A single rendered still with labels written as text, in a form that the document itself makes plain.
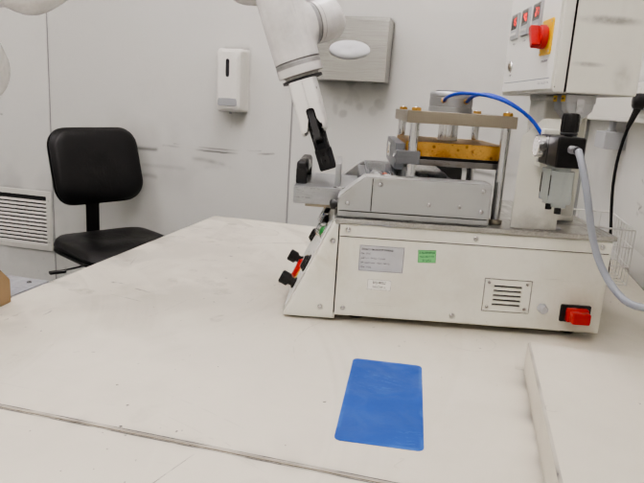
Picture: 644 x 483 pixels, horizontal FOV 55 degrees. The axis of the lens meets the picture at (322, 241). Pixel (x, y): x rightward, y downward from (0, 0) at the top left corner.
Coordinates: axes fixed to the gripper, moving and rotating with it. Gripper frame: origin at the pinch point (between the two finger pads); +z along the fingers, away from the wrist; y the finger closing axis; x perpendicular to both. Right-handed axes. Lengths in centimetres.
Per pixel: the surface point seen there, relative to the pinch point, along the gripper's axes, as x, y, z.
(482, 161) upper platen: 26.3, 9.7, 7.2
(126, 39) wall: -82, -168, -64
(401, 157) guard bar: 12.9, 13.5, 2.3
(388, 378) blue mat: 2.3, 37.9, 28.4
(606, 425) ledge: 25, 55, 32
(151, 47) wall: -71, -166, -57
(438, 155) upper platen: 19.3, 10.0, 4.1
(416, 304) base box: 9.0, 16.8, 26.6
